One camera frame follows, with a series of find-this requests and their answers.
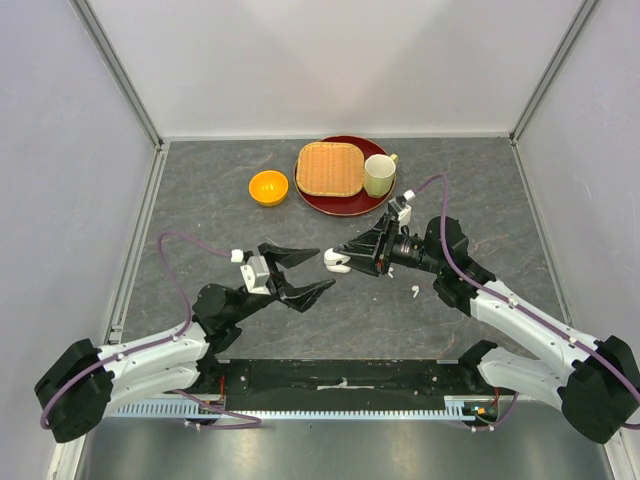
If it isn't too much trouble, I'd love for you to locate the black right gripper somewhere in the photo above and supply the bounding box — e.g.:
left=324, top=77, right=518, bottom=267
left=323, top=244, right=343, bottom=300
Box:
left=334, top=211, right=444, bottom=277

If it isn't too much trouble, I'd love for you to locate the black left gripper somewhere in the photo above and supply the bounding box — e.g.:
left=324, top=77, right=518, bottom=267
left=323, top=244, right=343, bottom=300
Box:
left=230, top=243, right=335, bottom=324

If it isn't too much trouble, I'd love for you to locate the white earbud charging case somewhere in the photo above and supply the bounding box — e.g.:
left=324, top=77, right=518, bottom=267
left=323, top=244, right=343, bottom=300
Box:
left=326, top=264, right=351, bottom=274

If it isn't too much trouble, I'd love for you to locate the small white charging case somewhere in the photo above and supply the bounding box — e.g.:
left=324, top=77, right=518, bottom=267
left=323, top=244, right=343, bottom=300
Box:
left=323, top=248, right=350, bottom=266

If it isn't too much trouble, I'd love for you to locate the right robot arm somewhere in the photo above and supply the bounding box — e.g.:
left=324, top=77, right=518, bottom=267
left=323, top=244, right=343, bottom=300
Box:
left=324, top=214, right=639, bottom=444

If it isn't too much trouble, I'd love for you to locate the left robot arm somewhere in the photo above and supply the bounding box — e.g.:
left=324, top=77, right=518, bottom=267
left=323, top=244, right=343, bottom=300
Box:
left=34, top=243, right=334, bottom=443

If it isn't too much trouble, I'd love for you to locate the red round lacquer tray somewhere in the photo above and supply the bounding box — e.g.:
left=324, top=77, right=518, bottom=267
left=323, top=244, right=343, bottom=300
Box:
left=294, top=135, right=397, bottom=217

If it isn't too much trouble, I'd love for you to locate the pale green mug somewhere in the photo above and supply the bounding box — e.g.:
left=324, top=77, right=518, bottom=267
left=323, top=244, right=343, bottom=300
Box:
left=363, top=154, right=398, bottom=198

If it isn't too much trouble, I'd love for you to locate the orange plastic bowl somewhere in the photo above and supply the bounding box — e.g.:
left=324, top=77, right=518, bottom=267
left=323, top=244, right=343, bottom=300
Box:
left=248, top=170, right=289, bottom=207

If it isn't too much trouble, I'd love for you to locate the woven bamboo basket tray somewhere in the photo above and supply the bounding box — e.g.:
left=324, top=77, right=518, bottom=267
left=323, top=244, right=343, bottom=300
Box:
left=295, top=141, right=364, bottom=197

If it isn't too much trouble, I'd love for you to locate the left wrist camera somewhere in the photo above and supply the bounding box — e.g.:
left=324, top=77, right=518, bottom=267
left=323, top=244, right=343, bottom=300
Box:
left=240, top=255, right=271, bottom=295

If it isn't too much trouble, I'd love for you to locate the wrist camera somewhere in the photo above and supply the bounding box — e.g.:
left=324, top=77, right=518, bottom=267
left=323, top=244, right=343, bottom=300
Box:
left=240, top=255, right=271, bottom=295
left=388, top=190, right=416, bottom=227

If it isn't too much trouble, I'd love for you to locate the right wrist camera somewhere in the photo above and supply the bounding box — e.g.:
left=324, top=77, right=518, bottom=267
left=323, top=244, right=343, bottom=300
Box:
left=388, top=190, right=416, bottom=227

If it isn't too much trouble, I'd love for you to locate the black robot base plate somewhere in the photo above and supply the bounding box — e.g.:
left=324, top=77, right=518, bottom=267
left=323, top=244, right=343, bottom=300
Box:
left=188, top=359, right=495, bottom=412

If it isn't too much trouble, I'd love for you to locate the light blue cable duct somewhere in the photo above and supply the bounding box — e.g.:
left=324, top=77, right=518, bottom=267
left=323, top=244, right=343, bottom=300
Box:
left=108, top=396, right=488, bottom=421

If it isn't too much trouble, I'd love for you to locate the aluminium frame post left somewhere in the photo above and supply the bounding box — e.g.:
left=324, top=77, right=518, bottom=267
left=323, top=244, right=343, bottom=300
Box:
left=69, top=0, right=166, bottom=149

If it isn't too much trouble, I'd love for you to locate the aluminium frame post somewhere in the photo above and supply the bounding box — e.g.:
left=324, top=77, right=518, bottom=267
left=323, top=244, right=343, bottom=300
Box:
left=69, top=0, right=166, bottom=149
left=509, top=0, right=601, bottom=146

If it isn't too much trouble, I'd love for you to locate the aluminium frame post right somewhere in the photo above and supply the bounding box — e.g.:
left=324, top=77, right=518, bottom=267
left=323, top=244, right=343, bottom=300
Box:
left=509, top=0, right=601, bottom=146

